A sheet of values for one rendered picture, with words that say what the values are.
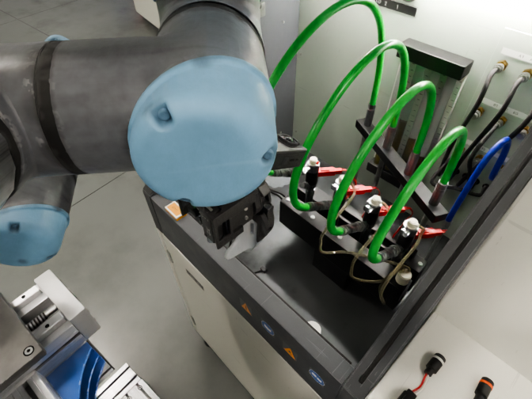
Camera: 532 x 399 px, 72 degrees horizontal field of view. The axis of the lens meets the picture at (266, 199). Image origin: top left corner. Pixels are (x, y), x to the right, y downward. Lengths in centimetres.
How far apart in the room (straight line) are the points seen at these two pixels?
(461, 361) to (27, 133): 71
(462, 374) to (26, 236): 67
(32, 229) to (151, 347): 144
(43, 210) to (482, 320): 68
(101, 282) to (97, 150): 186
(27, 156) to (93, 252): 198
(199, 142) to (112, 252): 198
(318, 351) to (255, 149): 59
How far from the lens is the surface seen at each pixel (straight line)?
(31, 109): 21
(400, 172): 82
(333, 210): 57
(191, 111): 16
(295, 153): 43
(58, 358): 85
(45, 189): 45
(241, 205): 38
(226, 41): 21
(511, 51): 83
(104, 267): 211
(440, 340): 76
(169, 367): 177
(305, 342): 73
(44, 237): 42
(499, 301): 73
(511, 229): 66
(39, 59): 22
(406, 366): 72
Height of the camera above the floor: 163
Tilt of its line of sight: 48 degrees down
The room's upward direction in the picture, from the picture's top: 1 degrees counter-clockwise
